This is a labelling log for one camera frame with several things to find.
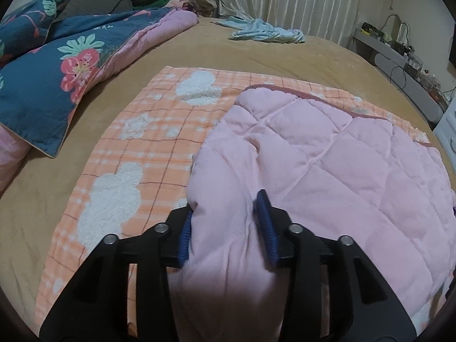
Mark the blue floral comforter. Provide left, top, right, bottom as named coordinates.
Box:
left=1, top=0, right=199, bottom=188

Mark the pink quilted jacket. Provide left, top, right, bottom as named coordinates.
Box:
left=169, top=87, right=455, bottom=341

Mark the light blue garment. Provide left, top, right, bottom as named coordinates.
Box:
left=213, top=16, right=306, bottom=44

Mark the tan bed sheet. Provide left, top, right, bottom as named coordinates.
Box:
left=0, top=16, right=454, bottom=314

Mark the orange plaid fleece blanket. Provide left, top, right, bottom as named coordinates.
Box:
left=35, top=66, right=427, bottom=326

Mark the grey wall shelf unit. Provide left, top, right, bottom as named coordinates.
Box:
left=350, top=28, right=444, bottom=130

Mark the white drawer chest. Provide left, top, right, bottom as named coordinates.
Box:
left=433, top=103, right=456, bottom=170

